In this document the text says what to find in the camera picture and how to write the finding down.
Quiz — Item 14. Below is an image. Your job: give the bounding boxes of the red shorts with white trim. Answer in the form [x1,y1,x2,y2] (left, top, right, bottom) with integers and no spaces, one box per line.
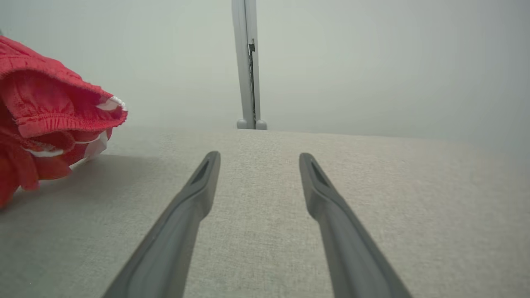
[0,35,128,207]

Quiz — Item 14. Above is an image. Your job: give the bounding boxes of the grey partition post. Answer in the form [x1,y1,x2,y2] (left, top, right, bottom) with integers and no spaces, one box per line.
[231,0,267,130]

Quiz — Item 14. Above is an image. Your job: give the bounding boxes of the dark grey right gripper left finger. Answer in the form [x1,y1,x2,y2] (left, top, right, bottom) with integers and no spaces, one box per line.
[103,151,221,298]

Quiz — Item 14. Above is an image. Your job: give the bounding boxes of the grey fabric surface cover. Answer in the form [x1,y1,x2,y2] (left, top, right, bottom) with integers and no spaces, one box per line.
[0,126,530,298]

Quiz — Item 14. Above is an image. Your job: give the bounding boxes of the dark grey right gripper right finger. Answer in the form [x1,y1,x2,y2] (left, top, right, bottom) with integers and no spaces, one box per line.
[299,153,413,298]

